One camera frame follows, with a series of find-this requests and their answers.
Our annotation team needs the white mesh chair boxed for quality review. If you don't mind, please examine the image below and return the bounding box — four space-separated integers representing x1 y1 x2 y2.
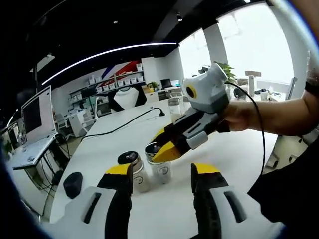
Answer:
83 96 102 130

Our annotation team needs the white office chair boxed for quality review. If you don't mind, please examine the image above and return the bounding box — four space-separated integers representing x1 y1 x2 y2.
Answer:
53 113 69 136

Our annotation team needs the person's right hand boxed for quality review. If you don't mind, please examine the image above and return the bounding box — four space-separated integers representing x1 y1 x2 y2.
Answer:
216 99 250 133

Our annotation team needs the potted green plant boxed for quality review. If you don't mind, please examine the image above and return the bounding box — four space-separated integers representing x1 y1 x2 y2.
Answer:
216 62 237 85

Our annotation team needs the black and white chair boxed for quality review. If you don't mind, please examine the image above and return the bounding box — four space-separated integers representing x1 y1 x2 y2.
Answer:
107 84 148 112

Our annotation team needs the black headset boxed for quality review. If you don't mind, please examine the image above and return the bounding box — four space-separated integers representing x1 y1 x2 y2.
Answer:
233 87 247 99

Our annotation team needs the small green plant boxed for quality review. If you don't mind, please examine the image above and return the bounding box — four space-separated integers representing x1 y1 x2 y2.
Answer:
147 81 160 93

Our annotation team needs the white laptop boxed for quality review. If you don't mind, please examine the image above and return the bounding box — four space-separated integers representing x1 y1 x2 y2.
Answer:
12 85 58 170

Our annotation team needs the person's black clothing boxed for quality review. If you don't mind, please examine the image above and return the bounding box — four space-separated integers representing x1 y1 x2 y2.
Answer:
246 141 319 230

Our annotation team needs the small glass seasoning bottle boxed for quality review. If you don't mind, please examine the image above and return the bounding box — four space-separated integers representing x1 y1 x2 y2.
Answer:
145 143 172 185
117 150 152 194

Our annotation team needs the white thermos bottle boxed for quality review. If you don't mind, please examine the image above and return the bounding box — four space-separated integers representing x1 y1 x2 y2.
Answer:
248 76 257 97

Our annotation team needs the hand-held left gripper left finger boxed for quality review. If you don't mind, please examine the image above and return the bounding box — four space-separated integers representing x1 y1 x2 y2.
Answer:
48 163 134 239

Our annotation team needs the black power cable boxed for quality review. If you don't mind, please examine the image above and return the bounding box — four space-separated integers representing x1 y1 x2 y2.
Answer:
81 107 165 142

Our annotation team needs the black round object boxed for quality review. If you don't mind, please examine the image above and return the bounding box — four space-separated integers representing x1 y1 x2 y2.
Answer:
63 171 83 199

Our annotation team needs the ceiling air conditioner unit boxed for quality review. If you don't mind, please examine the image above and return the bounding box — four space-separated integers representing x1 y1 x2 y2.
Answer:
38 55 55 66

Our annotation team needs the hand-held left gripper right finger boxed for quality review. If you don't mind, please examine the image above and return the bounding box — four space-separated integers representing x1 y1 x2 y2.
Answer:
190 163 285 239

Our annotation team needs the white swivel chair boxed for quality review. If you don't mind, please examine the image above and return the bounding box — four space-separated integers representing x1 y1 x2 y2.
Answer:
264 134 306 170

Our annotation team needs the tall seasoning bottle pale powder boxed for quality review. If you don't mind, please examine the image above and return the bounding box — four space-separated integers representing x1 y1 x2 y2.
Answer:
168 98 185 122

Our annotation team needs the wall shelf with white bins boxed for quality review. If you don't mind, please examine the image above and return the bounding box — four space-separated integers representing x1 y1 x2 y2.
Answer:
68 62 146 100

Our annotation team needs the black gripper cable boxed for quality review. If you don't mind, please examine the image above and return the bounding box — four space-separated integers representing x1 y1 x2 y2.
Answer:
225 81 266 177

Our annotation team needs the long ceiling light strip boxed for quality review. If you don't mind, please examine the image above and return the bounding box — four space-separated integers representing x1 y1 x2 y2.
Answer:
41 42 177 86

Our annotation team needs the black laptop stand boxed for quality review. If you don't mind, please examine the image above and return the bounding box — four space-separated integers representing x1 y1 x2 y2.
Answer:
37 139 71 191

